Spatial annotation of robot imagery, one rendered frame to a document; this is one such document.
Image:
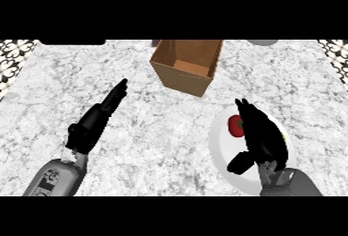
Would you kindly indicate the black appliance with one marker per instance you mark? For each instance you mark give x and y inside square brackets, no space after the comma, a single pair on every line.
[73,42]

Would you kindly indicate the grey round object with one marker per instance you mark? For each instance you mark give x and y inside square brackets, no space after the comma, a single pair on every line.
[263,42]

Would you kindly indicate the yellow object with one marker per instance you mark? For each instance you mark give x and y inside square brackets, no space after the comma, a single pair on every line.
[283,138]

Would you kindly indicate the white plate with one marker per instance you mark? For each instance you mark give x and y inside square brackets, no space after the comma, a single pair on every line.
[226,150]

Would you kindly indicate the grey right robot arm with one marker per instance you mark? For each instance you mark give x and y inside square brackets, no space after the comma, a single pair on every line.
[288,182]

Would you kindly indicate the small dark purple object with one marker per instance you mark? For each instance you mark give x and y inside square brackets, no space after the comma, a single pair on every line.
[155,43]

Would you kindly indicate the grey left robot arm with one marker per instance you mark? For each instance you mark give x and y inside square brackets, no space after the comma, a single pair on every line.
[56,178]

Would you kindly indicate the red tomato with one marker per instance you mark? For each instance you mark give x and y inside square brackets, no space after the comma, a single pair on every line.
[235,126]

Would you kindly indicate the brown cardboard box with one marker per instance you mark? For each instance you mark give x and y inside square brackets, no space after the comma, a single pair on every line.
[186,66]

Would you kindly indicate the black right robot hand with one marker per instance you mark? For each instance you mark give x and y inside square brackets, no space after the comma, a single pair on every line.
[264,138]

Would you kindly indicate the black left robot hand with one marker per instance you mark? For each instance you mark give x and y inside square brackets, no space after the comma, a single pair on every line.
[93,123]

